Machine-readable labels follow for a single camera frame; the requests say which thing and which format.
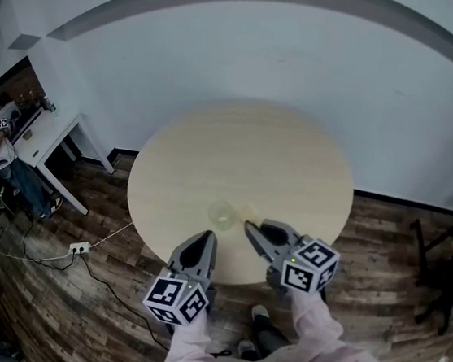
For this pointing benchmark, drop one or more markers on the white power strip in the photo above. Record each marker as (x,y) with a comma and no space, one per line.
(80,248)

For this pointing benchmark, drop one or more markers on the dark window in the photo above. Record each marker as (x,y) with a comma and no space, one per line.
(23,90)

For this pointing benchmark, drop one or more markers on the ceiling vent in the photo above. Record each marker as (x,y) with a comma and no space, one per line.
(26,41)

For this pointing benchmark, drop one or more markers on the small bowl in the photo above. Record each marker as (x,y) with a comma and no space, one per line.
(27,135)

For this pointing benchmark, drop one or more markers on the person's grey shoe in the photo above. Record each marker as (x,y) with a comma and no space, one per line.
(247,349)
(260,313)

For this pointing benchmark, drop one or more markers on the black tripod stand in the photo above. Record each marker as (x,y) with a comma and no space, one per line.
(450,230)

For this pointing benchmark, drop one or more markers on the small clear bottle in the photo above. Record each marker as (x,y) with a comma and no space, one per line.
(52,105)

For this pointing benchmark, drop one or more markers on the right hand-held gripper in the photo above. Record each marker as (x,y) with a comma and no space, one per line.
(307,268)

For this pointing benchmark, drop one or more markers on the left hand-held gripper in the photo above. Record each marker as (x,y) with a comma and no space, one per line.
(171,299)

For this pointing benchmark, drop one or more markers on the white rectangular table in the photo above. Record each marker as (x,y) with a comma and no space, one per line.
(53,136)

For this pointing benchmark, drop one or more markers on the person's dark trouser legs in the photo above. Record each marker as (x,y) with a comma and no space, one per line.
(270,336)

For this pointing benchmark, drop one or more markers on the pale yellow sponge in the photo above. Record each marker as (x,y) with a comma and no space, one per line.
(249,213)

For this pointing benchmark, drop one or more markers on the person's left forearm pink sleeve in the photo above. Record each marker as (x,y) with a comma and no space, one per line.
(190,352)

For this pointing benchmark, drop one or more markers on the person's right forearm pink sleeve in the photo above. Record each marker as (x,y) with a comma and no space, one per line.
(315,321)

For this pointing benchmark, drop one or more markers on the clear glass cup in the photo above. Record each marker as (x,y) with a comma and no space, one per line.
(221,215)

